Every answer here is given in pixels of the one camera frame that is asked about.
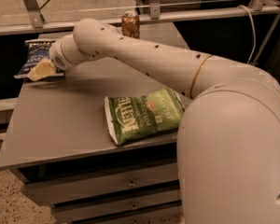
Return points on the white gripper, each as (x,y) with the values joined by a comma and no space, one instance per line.
(55,55)

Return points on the blue chip bag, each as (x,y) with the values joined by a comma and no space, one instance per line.
(38,49)

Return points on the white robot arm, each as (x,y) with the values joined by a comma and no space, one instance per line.
(228,142)

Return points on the green chip bag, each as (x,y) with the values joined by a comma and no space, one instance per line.
(131,118)

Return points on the grey drawer cabinet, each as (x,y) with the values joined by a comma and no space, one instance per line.
(58,145)

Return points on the brown soda can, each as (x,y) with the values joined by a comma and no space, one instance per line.
(130,24)

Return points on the top drawer knob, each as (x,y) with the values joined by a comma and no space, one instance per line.
(131,183)

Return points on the drawer knob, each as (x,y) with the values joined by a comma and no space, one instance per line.
(134,207)
(131,183)

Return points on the metal railing frame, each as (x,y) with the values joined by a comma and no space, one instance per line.
(41,16)

